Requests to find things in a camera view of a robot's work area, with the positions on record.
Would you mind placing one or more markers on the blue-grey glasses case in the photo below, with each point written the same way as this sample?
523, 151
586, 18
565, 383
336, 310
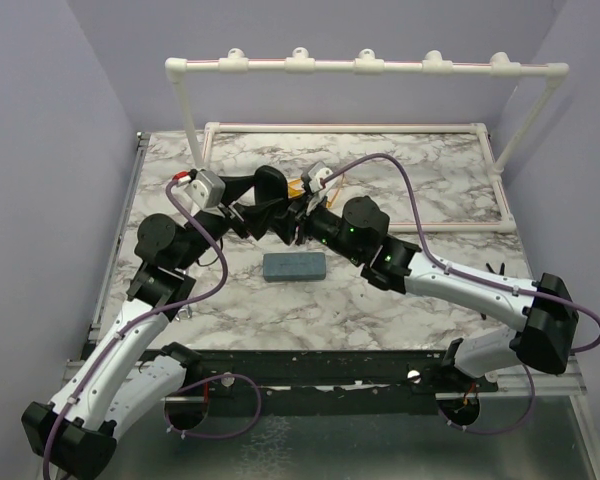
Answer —
294, 267

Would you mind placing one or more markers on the silver wrench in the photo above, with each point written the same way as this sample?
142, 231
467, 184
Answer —
184, 313

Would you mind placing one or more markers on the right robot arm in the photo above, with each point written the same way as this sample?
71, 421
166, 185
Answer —
538, 319

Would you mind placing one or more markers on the aluminium extrusion rail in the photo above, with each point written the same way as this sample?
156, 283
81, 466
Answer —
514, 381

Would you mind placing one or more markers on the black glasses case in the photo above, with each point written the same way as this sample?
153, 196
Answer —
269, 185

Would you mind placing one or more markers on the white PVC pipe rack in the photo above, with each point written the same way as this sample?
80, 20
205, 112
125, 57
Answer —
368, 64

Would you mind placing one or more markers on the orange plastic sunglasses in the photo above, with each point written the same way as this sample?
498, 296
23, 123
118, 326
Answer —
296, 189

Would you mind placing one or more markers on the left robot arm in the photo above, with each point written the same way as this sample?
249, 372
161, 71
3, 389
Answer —
78, 429

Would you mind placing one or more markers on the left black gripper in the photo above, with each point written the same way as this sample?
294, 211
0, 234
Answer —
255, 219

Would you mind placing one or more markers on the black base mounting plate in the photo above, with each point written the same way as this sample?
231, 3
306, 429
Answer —
317, 383

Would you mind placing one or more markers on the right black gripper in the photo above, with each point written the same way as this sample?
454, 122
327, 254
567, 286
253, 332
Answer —
284, 226

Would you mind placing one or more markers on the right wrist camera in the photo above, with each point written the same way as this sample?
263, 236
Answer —
313, 178

